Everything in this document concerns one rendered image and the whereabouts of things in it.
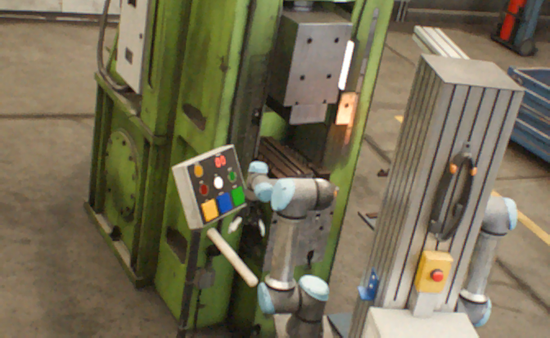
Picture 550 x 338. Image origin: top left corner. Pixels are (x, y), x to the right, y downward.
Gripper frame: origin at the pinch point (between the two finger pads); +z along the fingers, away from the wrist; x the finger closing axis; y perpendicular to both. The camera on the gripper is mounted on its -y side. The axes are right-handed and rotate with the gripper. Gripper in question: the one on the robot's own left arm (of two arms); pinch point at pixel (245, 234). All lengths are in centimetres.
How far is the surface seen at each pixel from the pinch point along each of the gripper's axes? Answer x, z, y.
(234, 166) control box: -5.3, -18.5, -27.5
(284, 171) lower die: 24, -6, -53
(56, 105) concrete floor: -110, 93, -331
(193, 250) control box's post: -19.0, 23.4, -20.2
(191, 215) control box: -24.0, -5.4, -3.2
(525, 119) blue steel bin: 297, 61, -330
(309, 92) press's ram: 28, -50, -50
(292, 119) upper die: 22, -36, -48
